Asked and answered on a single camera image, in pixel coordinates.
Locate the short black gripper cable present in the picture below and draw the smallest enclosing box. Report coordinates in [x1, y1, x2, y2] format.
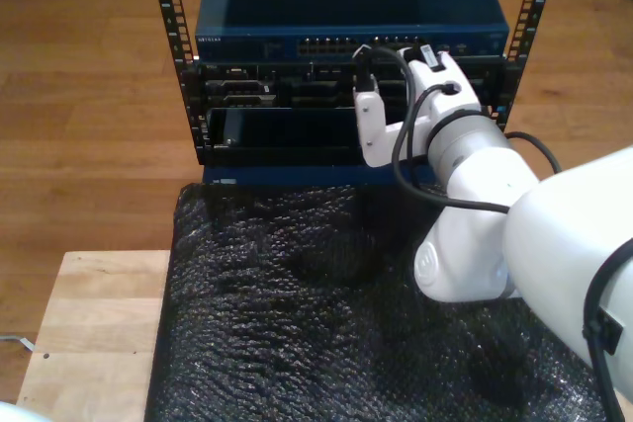
[393, 81, 461, 166]

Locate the flat grey strip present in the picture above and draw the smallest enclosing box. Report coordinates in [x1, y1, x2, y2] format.
[0, 334, 39, 352]

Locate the black textured mat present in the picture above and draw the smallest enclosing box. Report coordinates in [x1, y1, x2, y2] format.
[145, 179, 627, 422]

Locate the black rack server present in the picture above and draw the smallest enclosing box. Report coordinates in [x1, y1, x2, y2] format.
[180, 58, 510, 112]

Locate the long black camera cable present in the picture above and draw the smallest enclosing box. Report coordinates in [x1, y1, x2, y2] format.
[352, 43, 625, 422]

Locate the black rack unit red light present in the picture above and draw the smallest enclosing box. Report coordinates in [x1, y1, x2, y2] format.
[197, 106, 496, 169]

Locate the black perforated rack post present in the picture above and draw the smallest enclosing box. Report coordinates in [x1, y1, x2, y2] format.
[146, 0, 209, 166]
[482, 0, 563, 134]

